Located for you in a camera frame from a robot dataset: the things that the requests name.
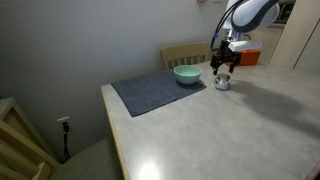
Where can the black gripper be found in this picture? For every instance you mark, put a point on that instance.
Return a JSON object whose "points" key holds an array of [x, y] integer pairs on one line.
{"points": [[219, 58]]}

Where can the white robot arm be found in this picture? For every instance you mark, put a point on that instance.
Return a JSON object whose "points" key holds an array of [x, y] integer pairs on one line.
{"points": [[241, 16]]}

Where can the short silver bottle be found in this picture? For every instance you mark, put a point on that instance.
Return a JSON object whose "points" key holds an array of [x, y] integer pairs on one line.
{"points": [[222, 82]]}

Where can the orange cardboard box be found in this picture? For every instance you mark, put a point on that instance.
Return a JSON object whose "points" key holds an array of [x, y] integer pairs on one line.
{"points": [[248, 57]]}

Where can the mint green bowl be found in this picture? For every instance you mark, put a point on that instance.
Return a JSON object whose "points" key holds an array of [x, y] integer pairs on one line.
{"points": [[187, 74]]}

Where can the dark blue placemat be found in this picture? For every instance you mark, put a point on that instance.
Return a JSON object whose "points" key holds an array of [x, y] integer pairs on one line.
{"points": [[151, 91]]}

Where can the light wooden chair at end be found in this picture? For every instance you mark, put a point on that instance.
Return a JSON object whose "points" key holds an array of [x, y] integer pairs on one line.
{"points": [[24, 155]]}

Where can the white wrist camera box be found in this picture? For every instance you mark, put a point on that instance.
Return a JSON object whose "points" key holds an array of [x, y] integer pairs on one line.
{"points": [[244, 45]]}

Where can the light wooden chair by wall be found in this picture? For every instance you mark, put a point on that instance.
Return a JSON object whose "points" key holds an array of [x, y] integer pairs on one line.
{"points": [[184, 54]]}

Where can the white wall outlet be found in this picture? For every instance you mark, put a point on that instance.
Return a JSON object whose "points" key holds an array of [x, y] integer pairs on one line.
{"points": [[64, 120]]}

